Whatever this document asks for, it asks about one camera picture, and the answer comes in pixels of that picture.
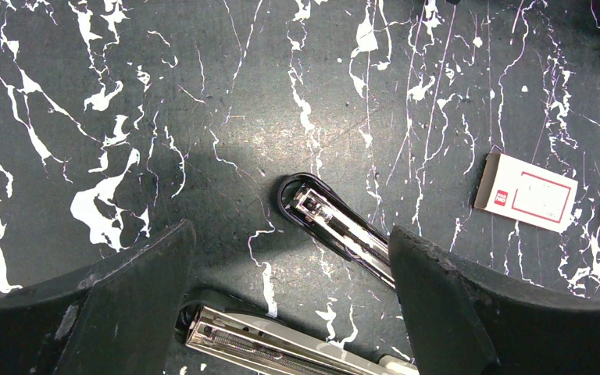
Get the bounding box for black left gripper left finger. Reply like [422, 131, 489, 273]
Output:
[0, 220, 196, 374]

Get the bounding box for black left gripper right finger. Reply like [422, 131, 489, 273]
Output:
[388, 227, 600, 374]

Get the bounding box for red white staple box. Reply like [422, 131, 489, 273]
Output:
[473, 152, 578, 233]

